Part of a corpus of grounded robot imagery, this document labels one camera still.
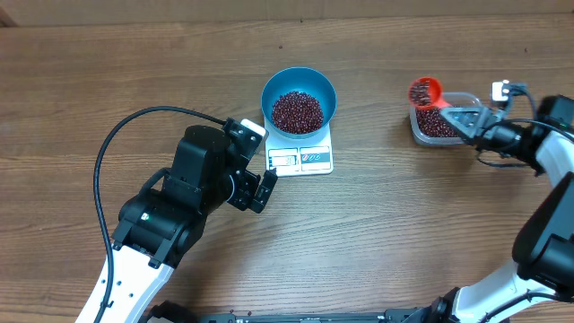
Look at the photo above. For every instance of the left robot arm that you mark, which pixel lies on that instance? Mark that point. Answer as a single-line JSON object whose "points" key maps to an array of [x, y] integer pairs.
{"points": [[161, 223]]}

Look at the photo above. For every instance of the red beans in bowl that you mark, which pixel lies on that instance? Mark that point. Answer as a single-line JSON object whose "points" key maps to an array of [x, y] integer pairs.
{"points": [[297, 113]]}

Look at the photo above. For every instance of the orange scoop with blue handle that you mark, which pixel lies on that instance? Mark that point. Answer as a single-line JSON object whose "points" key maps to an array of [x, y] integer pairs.
{"points": [[426, 93]]}

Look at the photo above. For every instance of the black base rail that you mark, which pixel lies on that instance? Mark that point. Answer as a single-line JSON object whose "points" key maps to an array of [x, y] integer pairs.
{"points": [[170, 312]]}

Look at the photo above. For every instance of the blue plastic bowl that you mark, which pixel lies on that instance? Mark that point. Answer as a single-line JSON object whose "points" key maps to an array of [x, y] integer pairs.
{"points": [[299, 79]]}

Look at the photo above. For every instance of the red beans in container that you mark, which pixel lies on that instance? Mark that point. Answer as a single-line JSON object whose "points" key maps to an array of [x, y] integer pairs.
{"points": [[432, 125]]}

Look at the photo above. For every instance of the white digital kitchen scale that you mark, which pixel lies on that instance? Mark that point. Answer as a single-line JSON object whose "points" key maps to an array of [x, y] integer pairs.
{"points": [[291, 157]]}

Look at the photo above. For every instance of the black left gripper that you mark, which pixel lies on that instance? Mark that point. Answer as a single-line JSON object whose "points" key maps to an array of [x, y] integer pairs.
{"points": [[243, 198]]}

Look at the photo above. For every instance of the clear plastic container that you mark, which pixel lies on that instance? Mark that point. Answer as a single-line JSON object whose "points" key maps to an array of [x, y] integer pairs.
{"points": [[456, 99]]}

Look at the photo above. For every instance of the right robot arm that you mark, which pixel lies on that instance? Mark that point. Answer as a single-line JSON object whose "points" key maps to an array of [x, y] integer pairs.
{"points": [[541, 268]]}

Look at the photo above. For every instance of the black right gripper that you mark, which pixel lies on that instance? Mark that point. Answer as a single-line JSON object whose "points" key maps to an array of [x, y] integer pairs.
{"points": [[479, 116]]}

